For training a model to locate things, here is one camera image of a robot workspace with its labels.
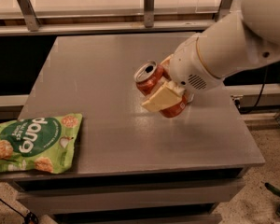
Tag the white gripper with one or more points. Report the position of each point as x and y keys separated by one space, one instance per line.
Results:
x=188 y=65

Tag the red coca-cola can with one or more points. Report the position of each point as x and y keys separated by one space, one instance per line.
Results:
x=147 y=76

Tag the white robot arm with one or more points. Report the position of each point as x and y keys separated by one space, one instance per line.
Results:
x=247 y=38

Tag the grey cabinet with drawers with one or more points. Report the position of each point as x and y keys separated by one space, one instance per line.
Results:
x=132 y=166

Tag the green dang chips bag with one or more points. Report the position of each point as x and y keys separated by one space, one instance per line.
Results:
x=42 y=144

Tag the middle metal bracket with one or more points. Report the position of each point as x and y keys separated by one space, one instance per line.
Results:
x=148 y=13

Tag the metal bracket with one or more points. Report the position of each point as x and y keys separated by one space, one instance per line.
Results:
x=148 y=13
x=223 y=10
x=29 y=15

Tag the right metal bracket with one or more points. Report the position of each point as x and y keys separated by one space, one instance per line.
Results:
x=223 y=10

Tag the left metal bracket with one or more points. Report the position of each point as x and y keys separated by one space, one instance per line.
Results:
x=29 y=15

